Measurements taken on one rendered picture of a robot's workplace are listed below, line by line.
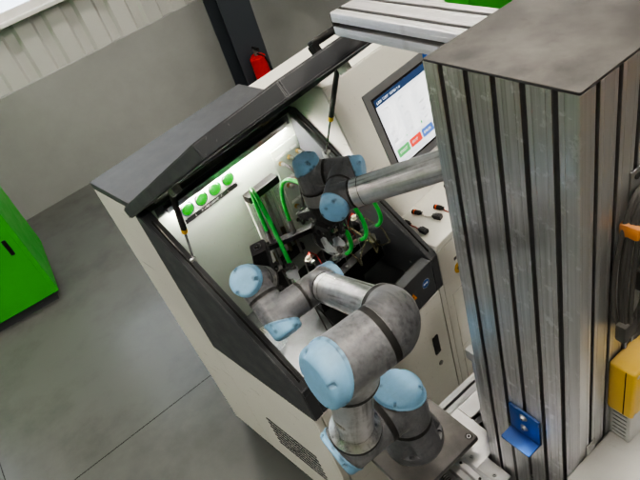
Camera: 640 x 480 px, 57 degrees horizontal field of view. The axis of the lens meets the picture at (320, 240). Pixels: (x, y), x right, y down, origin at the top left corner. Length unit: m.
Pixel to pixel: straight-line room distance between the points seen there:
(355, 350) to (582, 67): 0.53
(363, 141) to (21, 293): 2.97
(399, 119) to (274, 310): 1.13
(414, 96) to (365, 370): 1.50
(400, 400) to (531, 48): 0.82
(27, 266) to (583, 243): 3.90
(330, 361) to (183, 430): 2.32
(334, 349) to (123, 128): 4.99
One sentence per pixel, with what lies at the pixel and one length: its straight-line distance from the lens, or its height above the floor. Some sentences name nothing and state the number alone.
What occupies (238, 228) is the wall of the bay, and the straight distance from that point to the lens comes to 2.16.
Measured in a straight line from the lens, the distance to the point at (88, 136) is 5.75.
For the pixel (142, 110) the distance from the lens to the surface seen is 5.85.
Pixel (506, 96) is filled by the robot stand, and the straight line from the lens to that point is 0.81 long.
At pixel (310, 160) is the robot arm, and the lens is 1.59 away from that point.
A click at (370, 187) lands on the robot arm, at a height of 1.58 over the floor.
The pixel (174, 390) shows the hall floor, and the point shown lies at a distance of 3.44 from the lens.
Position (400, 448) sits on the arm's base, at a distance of 1.52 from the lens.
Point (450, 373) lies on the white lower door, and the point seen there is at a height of 0.32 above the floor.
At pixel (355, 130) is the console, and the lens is 2.12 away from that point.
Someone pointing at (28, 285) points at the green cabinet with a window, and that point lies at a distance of 4.47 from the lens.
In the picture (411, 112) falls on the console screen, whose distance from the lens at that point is 2.31.
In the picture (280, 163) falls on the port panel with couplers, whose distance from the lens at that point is 2.19.
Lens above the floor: 2.39
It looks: 38 degrees down
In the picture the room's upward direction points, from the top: 20 degrees counter-clockwise
